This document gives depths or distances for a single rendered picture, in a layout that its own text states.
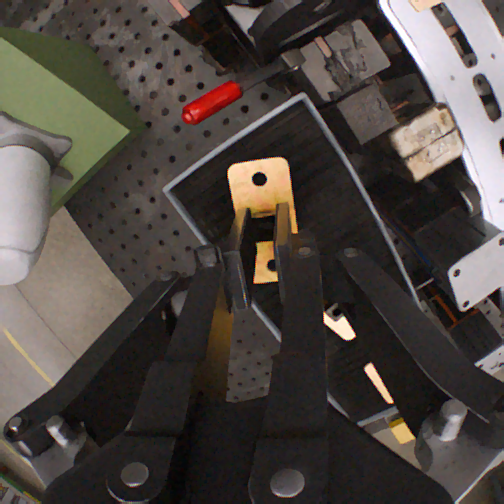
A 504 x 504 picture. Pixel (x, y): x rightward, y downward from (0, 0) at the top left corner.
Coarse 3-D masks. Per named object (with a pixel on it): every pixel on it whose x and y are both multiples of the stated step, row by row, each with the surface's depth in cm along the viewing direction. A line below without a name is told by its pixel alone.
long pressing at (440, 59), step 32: (384, 0) 30; (448, 0) 28; (480, 0) 27; (416, 32) 32; (480, 32) 30; (416, 64) 33; (448, 64) 33; (480, 64) 32; (448, 96) 34; (480, 128) 35; (480, 160) 37; (480, 192) 39
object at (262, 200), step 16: (256, 160) 20; (272, 160) 20; (240, 176) 20; (272, 176) 20; (288, 176) 20; (240, 192) 20; (256, 192) 20; (272, 192) 20; (288, 192) 20; (240, 208) 21; (256, 208) 21; (272, 208) 21; (256, 224) 20; (272, 224) 20; (256, 240) 21; (272, 240) 21; (272, 256) 22; (256, 272) 23; (272, 272) 23
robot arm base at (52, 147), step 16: (0, 112) 42; (0, 128) 43; (16, 128) 45; (32, 128) 48; (0, 144) 43; (16, 144) 44; (32, 144) 47; (48, 144) 51; (64, 144) 53; (48, 160) 51; (64, 176) 59
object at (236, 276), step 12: (240, 216) 19; (240, 228) 17; (252, 228) 20; (228, 240) 15; (240, 240) 15; (252, 240) 19; (228, 252) 14; (240, 252) 14; (252, 252) 18; (228, 264) 14; (240, 264) 14; (252, 264) 18; (228, 276) 14; (240, 276) 14; (252, 276) 17; (240, 288) 15; (252, 288) 16; (240, 300) 15
